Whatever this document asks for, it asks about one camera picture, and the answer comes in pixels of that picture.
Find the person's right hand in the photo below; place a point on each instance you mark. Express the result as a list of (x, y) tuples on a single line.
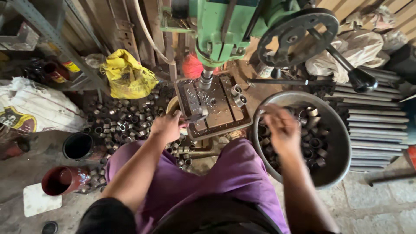
[(282, 130)]

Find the person's left hand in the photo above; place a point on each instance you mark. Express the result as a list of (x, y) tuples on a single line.
[(166, 127)]

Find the person's left fingers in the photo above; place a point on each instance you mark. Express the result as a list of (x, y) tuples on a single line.
[(177, 115)]

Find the person's right fingers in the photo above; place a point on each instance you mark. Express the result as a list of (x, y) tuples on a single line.
[(271, 113)]

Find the short metal pipe piece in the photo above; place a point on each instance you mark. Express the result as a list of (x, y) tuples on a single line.
[(197, 115)]

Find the long dark metal bar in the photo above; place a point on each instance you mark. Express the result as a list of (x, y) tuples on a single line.
[(279, 82)]

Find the slotted metal drill table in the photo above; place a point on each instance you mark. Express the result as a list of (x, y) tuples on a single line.
[(214, 107)]

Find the heap of sleeves in basin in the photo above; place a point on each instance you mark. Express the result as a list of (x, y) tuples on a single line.
[(310, 136)]

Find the red bristle brush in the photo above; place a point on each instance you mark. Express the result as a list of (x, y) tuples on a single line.
[(192, 66)]

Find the pile of sleeves on ground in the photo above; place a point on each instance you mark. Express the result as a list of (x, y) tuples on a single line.
[(126, 120)]

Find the yellow plastic bag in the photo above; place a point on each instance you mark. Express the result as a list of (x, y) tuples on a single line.
[(128, 76)]

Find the large grey metal basin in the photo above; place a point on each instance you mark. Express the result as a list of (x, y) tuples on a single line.
[(334, 143)]

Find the person's purple trousers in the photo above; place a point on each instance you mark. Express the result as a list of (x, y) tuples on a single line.
[(208, 182)]

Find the black feed hand wheel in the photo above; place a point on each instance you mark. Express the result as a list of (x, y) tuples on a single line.
[(297, 35)]

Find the green drill press machine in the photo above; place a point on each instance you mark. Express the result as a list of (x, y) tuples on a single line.
[(227, 35)]

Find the crumpled beige sack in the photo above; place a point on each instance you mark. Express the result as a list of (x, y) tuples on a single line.
[(351, 53)]

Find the person's black shirt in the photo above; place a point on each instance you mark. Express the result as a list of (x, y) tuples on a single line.
[(182, 216)]

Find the stack of long metal rods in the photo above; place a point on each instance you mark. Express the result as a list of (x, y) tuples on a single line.
[(373, 120)]

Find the black round pipe can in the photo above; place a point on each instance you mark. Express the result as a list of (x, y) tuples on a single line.
[(78, 146)]

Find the dark red pipe section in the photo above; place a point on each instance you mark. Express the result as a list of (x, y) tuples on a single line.
[(63, 180)]

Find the grey slotted angle rack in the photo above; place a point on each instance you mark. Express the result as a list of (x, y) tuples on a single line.
[(58, 39)]

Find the white printed woven sack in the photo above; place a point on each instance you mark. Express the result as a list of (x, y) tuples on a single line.
[(35, 105)]

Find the white square tile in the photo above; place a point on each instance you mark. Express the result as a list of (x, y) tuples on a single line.
[(40, 200)]

